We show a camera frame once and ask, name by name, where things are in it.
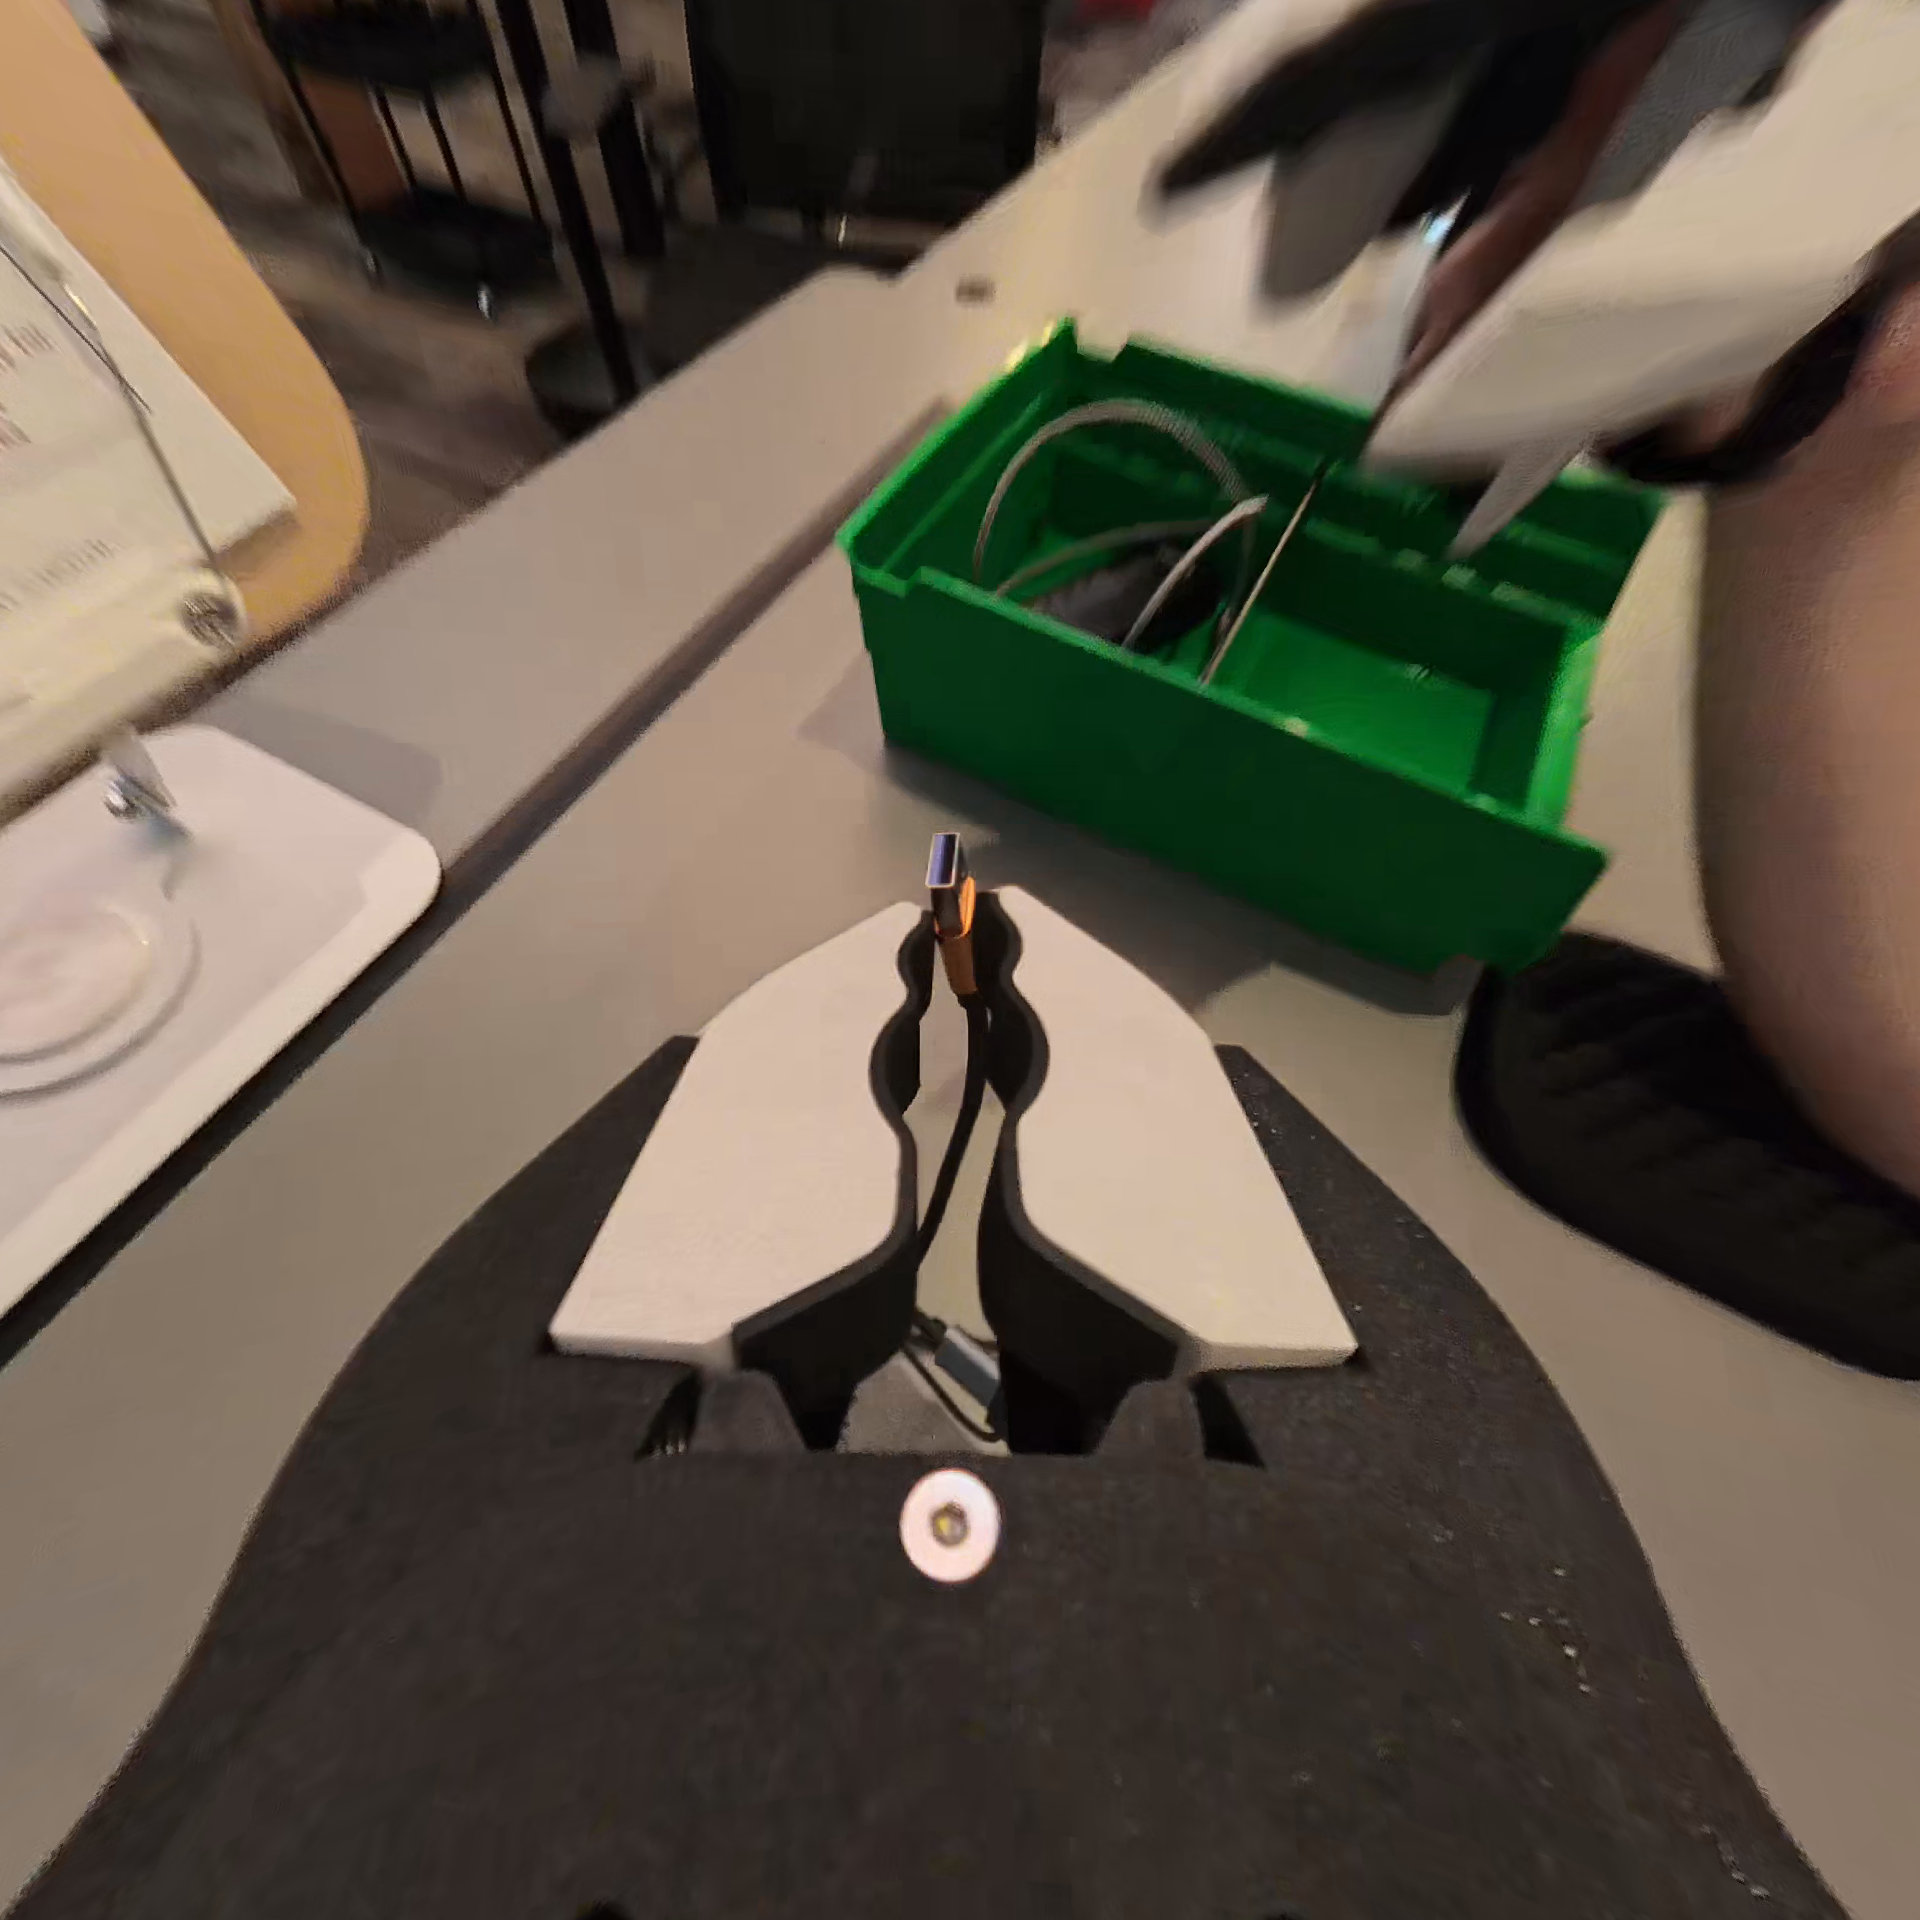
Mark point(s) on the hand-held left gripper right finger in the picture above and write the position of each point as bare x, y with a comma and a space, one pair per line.
1156, 1186

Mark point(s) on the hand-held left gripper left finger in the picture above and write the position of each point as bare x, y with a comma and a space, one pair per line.
750, 1172

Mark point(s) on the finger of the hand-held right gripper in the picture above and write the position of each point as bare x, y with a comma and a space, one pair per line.
1276, 60
1350, 195

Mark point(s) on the green plastic box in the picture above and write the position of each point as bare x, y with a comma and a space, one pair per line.
1201, 780

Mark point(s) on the person's right forearm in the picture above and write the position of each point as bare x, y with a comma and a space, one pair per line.
1817, 751

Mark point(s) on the person's right hand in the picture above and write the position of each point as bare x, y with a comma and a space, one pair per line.
1530, 212

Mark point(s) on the black mesh armrest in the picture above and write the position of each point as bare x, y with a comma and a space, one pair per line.
1652, 1141

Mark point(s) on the black utility cart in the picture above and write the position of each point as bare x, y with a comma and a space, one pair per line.
452, 181

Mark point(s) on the instruction sheet on wooden stand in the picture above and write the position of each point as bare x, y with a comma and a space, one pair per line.
300, 421

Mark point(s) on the printed instruction sheet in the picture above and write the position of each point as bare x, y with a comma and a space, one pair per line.
90, 451

